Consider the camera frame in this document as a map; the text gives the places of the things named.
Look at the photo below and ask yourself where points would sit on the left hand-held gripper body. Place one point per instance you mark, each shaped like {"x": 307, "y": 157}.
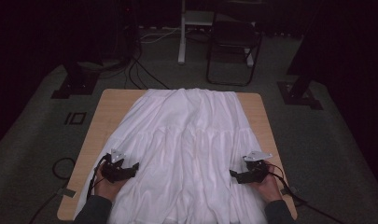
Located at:
{"x": 113, "y": 171}

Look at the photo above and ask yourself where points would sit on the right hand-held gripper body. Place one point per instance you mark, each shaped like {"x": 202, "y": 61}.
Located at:
{"x": 256, "y": 171}

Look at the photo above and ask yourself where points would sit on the white skirt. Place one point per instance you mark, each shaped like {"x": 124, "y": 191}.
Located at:
{"x": 186, "y": 140}

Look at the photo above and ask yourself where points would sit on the person's left hand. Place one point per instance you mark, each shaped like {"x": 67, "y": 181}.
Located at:
{"x": 107, "y": 188}

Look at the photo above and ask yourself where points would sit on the person's right hand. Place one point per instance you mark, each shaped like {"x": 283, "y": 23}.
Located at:
{"x": 269, "y": 186}

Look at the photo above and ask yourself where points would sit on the grey tape piece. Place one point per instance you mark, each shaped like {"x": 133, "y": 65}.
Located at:
{"x": 67, "y": 192}
{"x": 291, "y": 190}

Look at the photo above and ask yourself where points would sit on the black stand base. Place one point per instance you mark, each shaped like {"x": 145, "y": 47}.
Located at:
{"x": 298, "y": 96}
{"x": 74, "y": 87}

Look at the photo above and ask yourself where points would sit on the dark equipment tower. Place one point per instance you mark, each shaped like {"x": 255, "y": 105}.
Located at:
{"x": 123, "y": 31}

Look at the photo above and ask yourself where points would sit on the black folding chair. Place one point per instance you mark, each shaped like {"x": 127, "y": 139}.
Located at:
{"x": 235, "y": 34}

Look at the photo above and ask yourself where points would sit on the white desk frame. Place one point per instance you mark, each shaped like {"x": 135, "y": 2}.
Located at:
{"x": 182, "y": 46}

